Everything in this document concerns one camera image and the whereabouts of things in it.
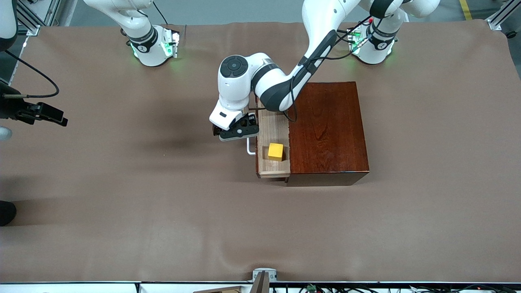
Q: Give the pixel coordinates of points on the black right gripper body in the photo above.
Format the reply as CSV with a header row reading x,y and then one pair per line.
x,y
15,108

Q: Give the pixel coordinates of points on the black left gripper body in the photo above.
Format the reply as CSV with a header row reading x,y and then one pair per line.
x,y
245,120

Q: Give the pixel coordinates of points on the light wood drawer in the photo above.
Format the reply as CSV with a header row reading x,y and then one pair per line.
x,y
276,134

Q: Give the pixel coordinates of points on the yellow wooden block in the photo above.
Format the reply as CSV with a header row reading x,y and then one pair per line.
x,y
275,151

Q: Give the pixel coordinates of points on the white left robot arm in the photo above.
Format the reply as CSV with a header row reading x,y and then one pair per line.
x,y
244,85

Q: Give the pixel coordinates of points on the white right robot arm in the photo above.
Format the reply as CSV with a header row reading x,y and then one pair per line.
x,y
148,53

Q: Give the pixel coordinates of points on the dark brown wooden cabinet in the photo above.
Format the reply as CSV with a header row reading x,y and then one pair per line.
x,y
333,138

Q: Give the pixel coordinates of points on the black rounded object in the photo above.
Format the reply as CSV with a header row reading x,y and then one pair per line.
x,y
6,213

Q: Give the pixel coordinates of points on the brown table cover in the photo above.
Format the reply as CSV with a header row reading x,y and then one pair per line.
x,y
163,244

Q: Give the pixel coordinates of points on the brown cardboard piece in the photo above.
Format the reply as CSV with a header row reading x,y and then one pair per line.
x,y
224,290

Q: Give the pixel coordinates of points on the green terminal connector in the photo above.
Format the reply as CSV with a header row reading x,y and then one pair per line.
x,y
312,288

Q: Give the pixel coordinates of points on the black round foot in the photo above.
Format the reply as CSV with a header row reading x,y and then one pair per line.
x,y
511,34

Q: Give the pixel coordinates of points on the aluminium extrusion frame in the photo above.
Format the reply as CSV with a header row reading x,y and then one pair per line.
x,y
498,20
30,24

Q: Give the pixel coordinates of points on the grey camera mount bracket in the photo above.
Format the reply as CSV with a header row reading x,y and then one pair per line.
x,y
264,272

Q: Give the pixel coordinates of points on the white table edge rail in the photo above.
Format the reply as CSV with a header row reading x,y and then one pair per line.
x,y
81,288

